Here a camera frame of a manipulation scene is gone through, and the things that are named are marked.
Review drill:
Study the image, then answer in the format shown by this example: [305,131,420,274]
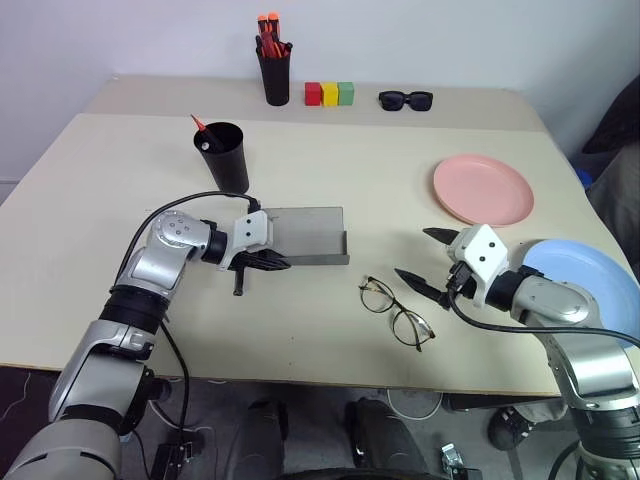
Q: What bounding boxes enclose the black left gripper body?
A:
[230,249,263,298]

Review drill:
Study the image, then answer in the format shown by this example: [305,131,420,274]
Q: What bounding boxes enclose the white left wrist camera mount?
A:
[217,209,274,274]

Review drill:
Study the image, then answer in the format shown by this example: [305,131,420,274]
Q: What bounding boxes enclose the metal caster wheel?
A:
[439,441,484,480]

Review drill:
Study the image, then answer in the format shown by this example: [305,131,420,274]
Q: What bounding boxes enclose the tall narrow black cup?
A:
[257,41,294,108]

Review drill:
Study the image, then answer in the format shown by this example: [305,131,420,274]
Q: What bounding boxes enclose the pink plate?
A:
[432,153,536,228]

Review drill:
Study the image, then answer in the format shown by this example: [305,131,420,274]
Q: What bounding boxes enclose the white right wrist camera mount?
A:
[448,223,511,307]

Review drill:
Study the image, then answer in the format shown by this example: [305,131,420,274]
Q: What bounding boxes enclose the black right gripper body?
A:
[434,233,477,312]

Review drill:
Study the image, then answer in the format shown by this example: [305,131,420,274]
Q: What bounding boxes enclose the thin framed clear eyeglasses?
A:
[358,275,437,353]

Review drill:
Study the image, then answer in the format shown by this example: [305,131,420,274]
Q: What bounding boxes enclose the black sunglasses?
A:
[377,89,435,114]

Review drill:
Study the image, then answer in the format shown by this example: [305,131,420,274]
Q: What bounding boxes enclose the black marker with red tip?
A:
[189,113,224,152]

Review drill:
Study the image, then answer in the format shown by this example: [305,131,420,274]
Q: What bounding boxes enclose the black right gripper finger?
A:
[422,227,459,247]
[393,268,443,302]

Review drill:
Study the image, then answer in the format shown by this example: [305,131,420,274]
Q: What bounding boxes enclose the grey metal tray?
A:
[261,205,352,268]

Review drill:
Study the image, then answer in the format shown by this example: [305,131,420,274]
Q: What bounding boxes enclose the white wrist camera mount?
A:
[217,209,274,274]
[448,223,511,307]

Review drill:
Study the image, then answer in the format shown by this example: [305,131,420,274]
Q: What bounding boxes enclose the black shoe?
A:
[487,404,534,452]

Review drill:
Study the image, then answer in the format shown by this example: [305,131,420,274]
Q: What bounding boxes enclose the blue plate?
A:
[519,238,640,352]

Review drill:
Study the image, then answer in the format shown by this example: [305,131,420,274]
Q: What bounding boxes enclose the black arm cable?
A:
[110,191,263,437]
[447,264,640,352]

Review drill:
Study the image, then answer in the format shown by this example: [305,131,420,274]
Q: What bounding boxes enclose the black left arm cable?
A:
[110,191,263,437]

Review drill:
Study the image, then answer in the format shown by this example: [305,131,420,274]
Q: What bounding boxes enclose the black box on floor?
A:
[149,428,207,480]

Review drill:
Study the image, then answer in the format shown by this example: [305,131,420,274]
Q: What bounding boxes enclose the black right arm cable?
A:
[447,264,640,352]

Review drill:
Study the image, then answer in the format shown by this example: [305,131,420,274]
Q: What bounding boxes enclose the wide black plastic cup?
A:
[193,121,251,196]

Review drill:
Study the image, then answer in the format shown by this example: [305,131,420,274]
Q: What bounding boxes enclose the person in dark clothes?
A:
[581,73,640,254]

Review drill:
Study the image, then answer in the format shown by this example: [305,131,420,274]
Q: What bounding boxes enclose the dark rounded shape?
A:
[343,396,432,480]

